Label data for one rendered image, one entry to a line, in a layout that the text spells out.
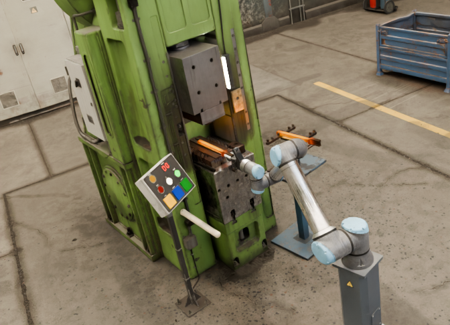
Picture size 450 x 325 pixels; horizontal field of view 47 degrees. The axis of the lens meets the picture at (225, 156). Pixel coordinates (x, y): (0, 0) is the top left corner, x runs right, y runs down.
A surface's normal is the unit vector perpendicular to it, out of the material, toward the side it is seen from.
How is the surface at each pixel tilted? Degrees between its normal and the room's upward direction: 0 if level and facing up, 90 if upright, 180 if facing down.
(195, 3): 90
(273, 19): 90
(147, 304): 0
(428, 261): 0
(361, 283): 90
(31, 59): 90
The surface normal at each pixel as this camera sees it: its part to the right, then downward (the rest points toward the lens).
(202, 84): 0.60, 0.27
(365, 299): 0.02, 0.46
